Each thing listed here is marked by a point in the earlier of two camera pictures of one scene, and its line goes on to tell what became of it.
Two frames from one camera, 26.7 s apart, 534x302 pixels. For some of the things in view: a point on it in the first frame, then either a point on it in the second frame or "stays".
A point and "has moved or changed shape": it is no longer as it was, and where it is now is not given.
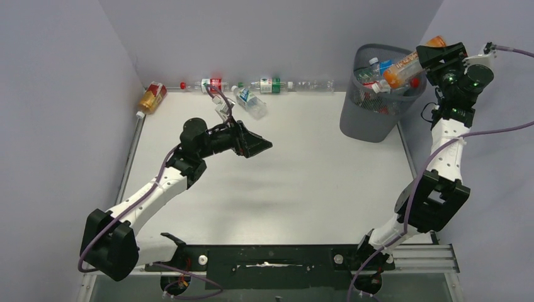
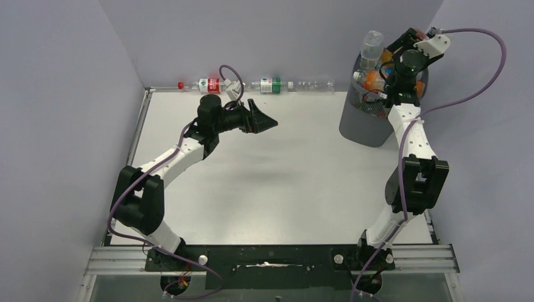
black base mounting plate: (271, 267) stays
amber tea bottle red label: (152, 99) to (388, 57)
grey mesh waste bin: (373, 111) stays
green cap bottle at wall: (269, 85) stays
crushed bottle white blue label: (246, 100) has moved or changed shape
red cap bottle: (211, 83) stays
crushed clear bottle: (315, 85) stays
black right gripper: (432, 58) to (409, 38)
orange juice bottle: (397, 75) has moved or changed shape
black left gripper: (249, 143) to (258, 121)
